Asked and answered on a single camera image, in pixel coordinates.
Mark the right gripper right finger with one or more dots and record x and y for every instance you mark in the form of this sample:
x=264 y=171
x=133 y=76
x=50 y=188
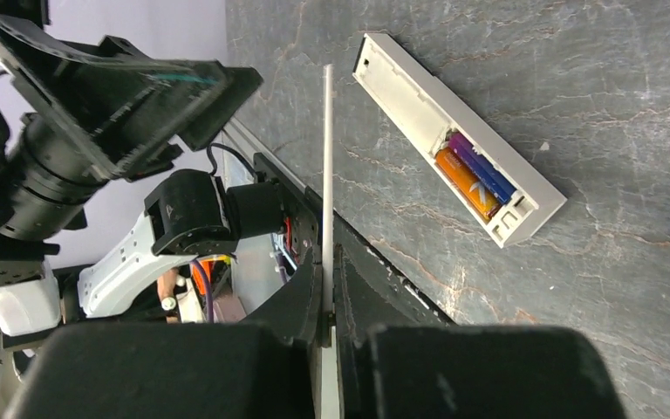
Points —
x=392 y=365

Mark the white remote battery cover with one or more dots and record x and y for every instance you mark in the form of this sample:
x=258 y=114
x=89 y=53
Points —
x=328 y=207

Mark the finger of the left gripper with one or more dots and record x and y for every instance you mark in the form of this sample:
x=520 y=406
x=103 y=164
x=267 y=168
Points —
x=240 y=84

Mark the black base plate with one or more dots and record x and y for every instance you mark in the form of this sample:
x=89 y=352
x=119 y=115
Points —
x=369 y=254

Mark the white remote control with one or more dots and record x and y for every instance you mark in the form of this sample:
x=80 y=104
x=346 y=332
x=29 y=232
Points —
x=427 y=112

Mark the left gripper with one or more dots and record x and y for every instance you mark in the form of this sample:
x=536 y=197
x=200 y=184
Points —
x=119 y=109

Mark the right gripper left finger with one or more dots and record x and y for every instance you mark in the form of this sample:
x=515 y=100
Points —
x=258 y=367

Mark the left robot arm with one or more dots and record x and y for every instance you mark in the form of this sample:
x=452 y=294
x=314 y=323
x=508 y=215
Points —
x=178 y=34

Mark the blue purple AAA battery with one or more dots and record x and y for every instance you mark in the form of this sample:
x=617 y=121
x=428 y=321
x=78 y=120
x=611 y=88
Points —
x=492 y=179

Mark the orange AAA battery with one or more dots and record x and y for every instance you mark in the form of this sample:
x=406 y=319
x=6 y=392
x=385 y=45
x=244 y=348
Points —
x=467 y=183

